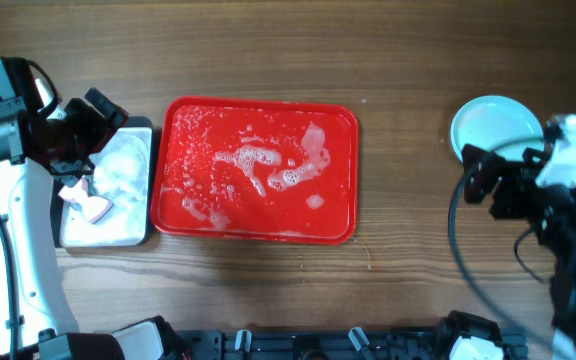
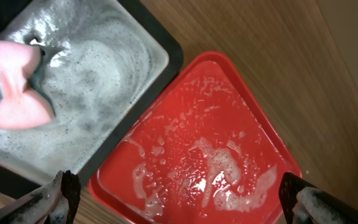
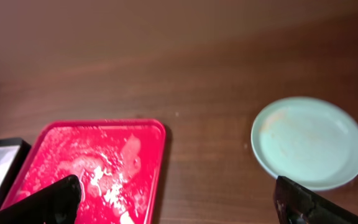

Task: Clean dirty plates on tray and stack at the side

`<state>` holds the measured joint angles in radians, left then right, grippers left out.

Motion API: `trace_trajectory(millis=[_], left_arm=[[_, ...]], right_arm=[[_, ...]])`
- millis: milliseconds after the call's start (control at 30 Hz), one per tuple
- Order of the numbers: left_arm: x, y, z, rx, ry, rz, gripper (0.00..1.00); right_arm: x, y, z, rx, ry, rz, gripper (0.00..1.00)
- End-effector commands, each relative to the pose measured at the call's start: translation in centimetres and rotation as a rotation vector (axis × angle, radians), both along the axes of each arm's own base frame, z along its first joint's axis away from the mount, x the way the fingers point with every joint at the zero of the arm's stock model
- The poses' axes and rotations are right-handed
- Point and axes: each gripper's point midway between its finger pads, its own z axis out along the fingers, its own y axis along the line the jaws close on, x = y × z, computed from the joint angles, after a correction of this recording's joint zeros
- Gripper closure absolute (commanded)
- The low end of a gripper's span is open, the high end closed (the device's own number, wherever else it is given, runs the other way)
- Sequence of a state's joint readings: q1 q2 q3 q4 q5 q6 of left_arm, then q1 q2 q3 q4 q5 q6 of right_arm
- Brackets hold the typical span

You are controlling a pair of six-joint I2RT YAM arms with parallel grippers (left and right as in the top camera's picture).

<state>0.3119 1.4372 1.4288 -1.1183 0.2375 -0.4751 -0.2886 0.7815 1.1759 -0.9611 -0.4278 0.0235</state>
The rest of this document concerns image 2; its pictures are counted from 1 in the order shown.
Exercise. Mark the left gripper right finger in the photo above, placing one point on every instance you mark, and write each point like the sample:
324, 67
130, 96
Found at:
304, 203

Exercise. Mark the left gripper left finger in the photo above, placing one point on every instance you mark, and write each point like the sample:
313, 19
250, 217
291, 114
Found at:
54, 202

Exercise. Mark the pink sponge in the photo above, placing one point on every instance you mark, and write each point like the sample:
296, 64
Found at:
21, 107

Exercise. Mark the red plastic tray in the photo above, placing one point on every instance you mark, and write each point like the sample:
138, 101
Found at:
204, 152

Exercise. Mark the black soapy water tray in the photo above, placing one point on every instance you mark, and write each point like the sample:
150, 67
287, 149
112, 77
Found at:
103, 63

